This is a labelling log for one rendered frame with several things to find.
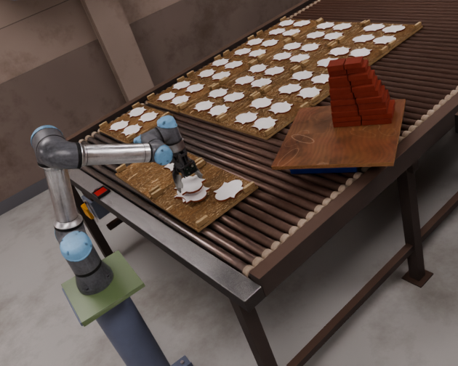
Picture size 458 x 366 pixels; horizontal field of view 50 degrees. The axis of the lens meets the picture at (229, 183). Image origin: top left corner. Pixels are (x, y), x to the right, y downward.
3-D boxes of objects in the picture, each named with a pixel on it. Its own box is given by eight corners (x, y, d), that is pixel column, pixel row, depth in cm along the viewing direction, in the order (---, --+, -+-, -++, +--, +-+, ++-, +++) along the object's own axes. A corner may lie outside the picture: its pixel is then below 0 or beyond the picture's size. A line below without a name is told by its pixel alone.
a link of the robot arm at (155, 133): (139, 145, 194) (163, 133, 197) (129, 136, 203) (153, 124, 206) (146, 161, 199) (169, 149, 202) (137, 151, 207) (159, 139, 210)
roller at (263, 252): (272, 268, 183) (269, 259, 181) (72, 150, 327) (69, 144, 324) (281, 261, 185) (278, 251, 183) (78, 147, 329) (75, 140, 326)
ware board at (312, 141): (393, 165, 188) (392, 162, 187) (272, 170, 211) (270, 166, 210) (406, 102, 224) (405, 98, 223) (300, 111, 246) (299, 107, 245)
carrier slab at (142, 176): (150, 200, 239) (149, 197, 238) (115, 176, 270) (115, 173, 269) (206, 163, 252) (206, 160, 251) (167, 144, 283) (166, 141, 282)
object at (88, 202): (100, 226, 280) (86, 201, 270) (90, 218, 290) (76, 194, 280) (116, 214, 284) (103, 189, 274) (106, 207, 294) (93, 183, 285)
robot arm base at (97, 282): (86, 301, 195) (75, 285, 190) (73, 281, 207) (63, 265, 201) (118, 279, 201) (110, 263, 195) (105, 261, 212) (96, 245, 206)
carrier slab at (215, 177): (198, 232, 207) (197, 229, 206) (151, 202, 237) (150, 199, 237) (258, 187, 221) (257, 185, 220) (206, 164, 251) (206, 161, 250)
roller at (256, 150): (356, 194, 204) (355, 185, 201) (133, 114, 348) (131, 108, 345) (363, 188, 206) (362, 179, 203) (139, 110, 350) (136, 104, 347)
